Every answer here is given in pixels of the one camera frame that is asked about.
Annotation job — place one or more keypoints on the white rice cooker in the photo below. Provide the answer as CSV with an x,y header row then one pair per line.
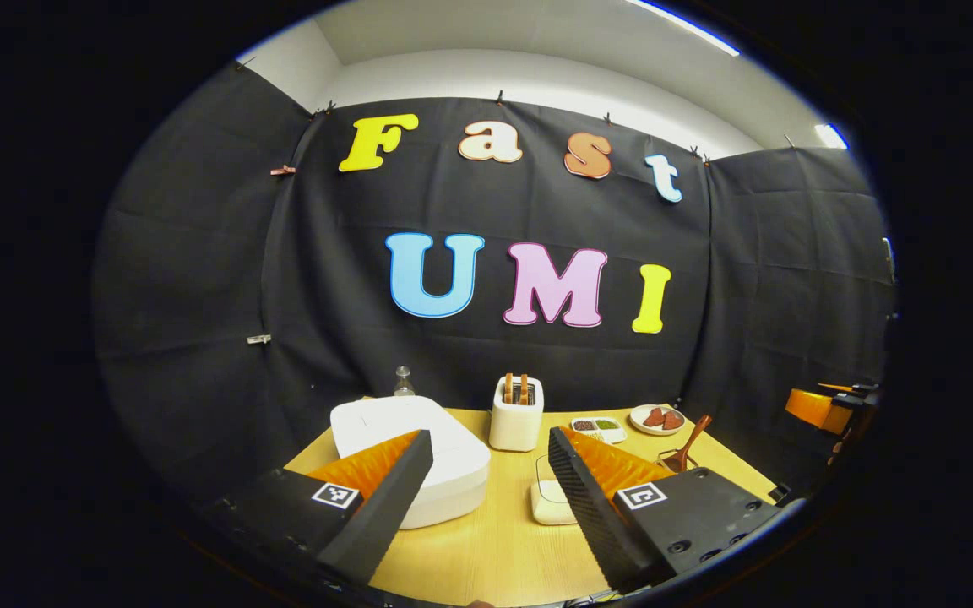
x,y
453,481

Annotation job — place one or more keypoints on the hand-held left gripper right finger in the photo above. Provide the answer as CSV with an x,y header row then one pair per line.
x,y
596,515

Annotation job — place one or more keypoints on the white round plate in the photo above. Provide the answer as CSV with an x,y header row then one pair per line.
x,y
638,426

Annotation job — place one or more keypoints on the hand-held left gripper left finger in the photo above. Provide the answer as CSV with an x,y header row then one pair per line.
x,y
385,511

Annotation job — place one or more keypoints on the clear plastic rice box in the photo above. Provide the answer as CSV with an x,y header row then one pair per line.
x,y
550,513

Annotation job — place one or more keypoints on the small glass bottle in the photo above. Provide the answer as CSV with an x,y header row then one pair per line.
x,y
404,387

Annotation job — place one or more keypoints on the brown wooden spoon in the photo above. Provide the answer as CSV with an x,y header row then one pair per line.
x,y
693,435

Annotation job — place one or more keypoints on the short ceiling light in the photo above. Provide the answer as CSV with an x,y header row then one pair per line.
x,y
831,137

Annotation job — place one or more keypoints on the white divided bean dish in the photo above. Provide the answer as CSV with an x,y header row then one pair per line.
x,y
613,436

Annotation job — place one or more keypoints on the red meat slice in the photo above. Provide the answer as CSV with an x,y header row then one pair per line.
x,y
673,420
655,417

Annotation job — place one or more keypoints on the white toaster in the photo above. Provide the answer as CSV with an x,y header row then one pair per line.
x,y
516,431

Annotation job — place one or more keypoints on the black backdrop cloth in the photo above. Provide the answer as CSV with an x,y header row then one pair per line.
x,y
326,279

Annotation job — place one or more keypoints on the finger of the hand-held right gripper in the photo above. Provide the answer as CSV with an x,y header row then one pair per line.
x,y
812,408

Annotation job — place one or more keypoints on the toast bread slice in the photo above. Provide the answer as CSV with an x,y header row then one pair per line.
x,y
508,388
524,388

